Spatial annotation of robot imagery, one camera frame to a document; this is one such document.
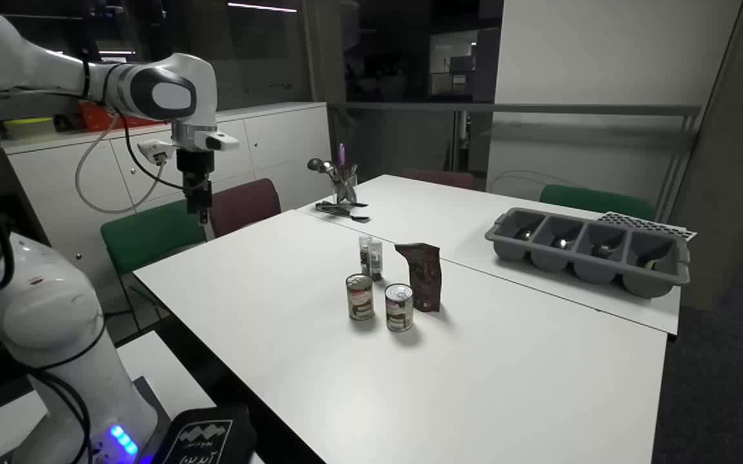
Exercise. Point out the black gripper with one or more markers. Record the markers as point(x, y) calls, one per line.
point(198, 178)

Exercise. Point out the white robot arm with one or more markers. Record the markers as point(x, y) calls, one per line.
point(49, 315)

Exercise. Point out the green chair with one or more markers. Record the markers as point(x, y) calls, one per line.
point(151, 236)
point(596, 200)

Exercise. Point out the grey cutlery tray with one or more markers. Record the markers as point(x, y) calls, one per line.
point(646, 258)

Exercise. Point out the small glass jar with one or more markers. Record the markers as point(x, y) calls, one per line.
point(370, 258)

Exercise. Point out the maroon chair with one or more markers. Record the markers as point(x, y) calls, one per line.
point(243, 205)

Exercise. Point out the green chair near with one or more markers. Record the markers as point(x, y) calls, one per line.
point(151, 236)

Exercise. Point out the green chair far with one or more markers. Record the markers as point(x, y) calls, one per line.
point(596, 200)

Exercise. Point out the tin can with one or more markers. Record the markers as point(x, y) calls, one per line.
point(397, 305)
point(359, 298)

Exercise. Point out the black control box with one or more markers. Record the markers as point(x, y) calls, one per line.
point(210, 436)

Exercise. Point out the brown paper bag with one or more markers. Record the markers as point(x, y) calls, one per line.
point(425, 267)

